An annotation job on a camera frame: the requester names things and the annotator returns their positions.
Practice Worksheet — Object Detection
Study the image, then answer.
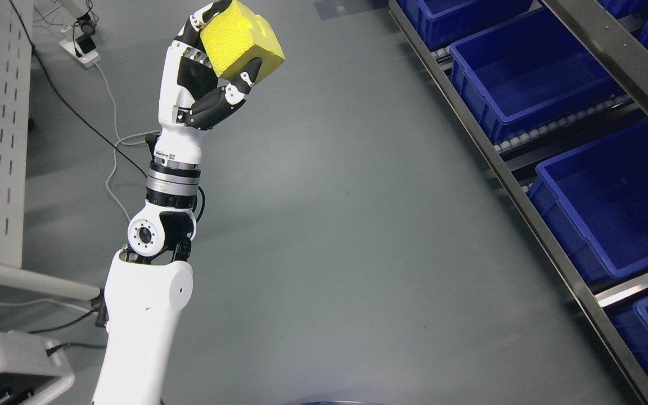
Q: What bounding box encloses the white power strip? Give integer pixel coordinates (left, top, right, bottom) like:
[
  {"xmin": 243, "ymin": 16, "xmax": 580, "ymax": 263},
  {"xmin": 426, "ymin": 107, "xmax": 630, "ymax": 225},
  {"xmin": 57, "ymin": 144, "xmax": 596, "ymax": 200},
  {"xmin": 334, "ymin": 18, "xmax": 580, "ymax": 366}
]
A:
[{"xmin": 59, "ymin": 38, "xmax": 101, "ymax": 69}]

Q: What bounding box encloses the blue bin upper middle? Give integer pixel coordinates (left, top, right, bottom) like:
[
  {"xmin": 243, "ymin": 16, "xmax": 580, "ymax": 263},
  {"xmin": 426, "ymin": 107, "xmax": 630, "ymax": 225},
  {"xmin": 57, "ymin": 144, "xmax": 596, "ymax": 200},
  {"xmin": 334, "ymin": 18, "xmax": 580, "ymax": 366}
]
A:
[{"xmin": 449, "ymin": 7, "xmax": 623, "ymax": 144}]

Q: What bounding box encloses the metal roller shelf rack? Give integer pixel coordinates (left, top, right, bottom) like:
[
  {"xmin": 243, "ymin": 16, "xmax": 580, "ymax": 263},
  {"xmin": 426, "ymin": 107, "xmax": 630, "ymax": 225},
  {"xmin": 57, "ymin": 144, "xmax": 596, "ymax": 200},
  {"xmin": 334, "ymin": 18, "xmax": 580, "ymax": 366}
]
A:
[{"xmin": 389, "ymin": 1, "xmax": 648, "ymax": 404}]

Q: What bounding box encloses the white machine base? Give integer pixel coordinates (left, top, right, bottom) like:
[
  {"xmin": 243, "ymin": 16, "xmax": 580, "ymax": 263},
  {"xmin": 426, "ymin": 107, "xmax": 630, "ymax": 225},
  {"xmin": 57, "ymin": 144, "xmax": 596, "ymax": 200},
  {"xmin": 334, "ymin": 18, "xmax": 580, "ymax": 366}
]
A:
[{"xmin": 0, "ymin": 331, "xmax": 75, "ymax": 404}]

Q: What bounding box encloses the blue bin lower middle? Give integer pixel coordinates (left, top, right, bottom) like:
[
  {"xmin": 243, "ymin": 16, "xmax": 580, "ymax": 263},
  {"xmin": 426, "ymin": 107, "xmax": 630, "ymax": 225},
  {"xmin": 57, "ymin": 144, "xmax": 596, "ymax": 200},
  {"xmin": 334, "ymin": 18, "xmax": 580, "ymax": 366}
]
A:
[{"xmin": 527, "ymin": 121, "xmax": 648, "ymax": 285}]

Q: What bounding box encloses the black cable on floor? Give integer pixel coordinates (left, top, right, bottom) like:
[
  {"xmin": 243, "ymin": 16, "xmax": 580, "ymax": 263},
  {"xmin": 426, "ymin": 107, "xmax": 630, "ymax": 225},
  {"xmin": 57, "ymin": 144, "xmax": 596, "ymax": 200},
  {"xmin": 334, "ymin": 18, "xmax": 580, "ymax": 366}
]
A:
[{"xmin": 8, "ymin": 0, "xmax": 150, "ymax": 179}]

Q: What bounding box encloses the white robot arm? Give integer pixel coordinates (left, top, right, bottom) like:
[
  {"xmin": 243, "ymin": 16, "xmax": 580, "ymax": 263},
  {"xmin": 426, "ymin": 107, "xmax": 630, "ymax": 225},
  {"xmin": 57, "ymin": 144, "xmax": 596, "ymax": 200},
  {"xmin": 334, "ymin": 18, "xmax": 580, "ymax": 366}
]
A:
[{"xmin": 92, "ymin": 1, "xmax": 264, "ymax": 404}]

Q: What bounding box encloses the white cable on floor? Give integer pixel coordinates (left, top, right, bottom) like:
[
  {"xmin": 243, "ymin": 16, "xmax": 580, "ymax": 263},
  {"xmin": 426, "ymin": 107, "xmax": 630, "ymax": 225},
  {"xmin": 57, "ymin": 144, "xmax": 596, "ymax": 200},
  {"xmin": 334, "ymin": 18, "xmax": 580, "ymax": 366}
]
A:
[{"xmin": 92, "ymin": 62, "xmax": 161, "ymax": 223}]

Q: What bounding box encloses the blue bin top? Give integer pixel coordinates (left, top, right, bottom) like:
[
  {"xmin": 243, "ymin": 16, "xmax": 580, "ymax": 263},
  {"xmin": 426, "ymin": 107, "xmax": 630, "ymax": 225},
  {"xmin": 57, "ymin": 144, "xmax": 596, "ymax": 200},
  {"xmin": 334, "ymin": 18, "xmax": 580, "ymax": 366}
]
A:
[{"xmin": 396, "ymin": 1, "xmax": 533, "ymax": 51}]

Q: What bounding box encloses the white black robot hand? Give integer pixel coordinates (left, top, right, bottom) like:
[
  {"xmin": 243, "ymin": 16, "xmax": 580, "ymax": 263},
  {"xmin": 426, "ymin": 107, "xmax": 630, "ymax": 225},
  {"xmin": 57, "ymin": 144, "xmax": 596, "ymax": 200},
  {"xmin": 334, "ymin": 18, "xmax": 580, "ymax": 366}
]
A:
[{"xmin": 156, "ymin": 1, "xmax": 263, "ymax": 164}]

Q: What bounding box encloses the yellow foam block with notch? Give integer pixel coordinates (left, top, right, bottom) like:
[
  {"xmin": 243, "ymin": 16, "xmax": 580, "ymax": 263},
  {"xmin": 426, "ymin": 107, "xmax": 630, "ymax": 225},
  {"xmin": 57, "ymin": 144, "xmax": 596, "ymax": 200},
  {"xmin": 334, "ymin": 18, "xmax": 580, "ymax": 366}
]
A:
[{"xmin": 200, "ymin": 1, "xmax": 286, "ymax": 84}]

